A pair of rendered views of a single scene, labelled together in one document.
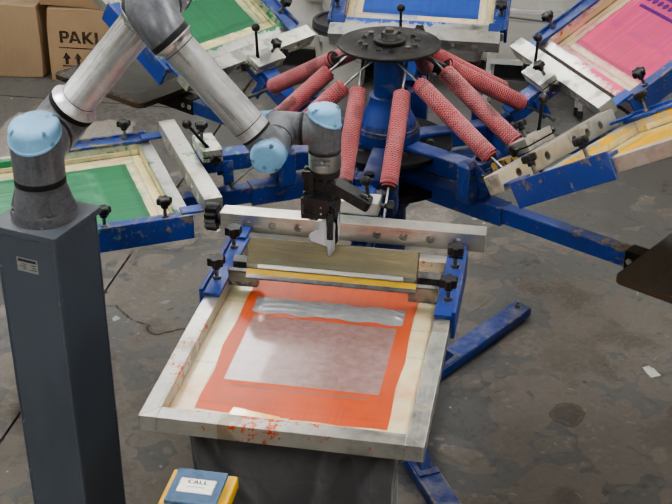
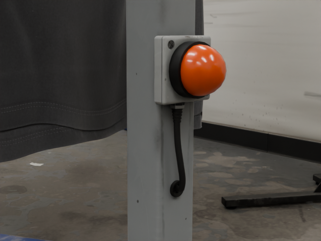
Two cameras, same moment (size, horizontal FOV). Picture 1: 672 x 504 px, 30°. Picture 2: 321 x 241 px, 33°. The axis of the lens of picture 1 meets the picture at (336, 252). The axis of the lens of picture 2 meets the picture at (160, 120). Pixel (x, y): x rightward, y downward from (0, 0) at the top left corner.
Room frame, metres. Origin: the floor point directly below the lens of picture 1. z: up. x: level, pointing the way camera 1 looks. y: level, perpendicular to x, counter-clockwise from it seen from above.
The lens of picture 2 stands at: (1.62, 0.60, 0.68)
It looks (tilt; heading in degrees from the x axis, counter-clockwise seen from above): 10 degrees down; 307
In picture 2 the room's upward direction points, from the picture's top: straight up
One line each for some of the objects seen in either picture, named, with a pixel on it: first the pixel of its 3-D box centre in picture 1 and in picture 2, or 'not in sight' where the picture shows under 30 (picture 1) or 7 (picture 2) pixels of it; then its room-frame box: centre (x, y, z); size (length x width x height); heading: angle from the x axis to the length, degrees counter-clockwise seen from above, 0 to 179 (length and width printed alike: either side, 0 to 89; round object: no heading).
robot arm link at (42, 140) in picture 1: (37, 146); not in sight; (2.57, 0.67, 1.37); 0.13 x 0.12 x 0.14; 172
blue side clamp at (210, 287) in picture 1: (226, 271); not in sight; (2.70, 0.27, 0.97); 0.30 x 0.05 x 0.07; 169
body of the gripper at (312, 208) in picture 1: (322, 192); not in sight; (2.61, 0.03, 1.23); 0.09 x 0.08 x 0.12; 79
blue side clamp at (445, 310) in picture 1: (451, 292); not in sight; (2.60, -0.28, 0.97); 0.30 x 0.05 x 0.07; 169
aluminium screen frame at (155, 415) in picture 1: (317, 335); not in sight; (2.41, 0.04, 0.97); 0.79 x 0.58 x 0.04; 169
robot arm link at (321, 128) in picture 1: (323, 128); not in sight; (2.61, 0.03, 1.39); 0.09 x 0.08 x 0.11; 82
